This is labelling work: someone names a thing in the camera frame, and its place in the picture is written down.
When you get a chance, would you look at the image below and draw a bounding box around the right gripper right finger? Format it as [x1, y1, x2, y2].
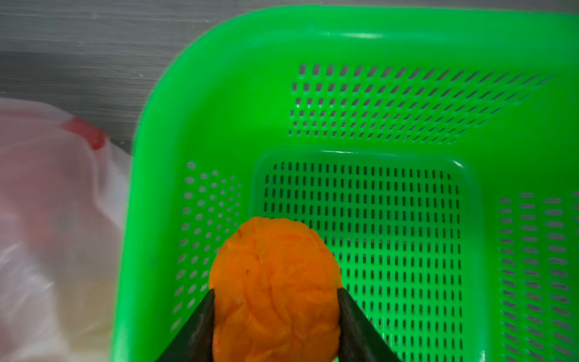
[337, 288, 400, 362]

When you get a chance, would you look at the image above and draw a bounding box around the pink plastic bag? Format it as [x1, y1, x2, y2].
[1, 98, 132, 361]

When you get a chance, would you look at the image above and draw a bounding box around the green plastic perforated basket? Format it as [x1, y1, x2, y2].
[111, 5, 578, 361]

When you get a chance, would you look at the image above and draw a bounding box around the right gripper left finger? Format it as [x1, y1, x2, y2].
[157, 290, 215, 362]

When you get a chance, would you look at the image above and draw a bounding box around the orange fruit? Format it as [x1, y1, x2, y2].
[210, 217, 342, 361]

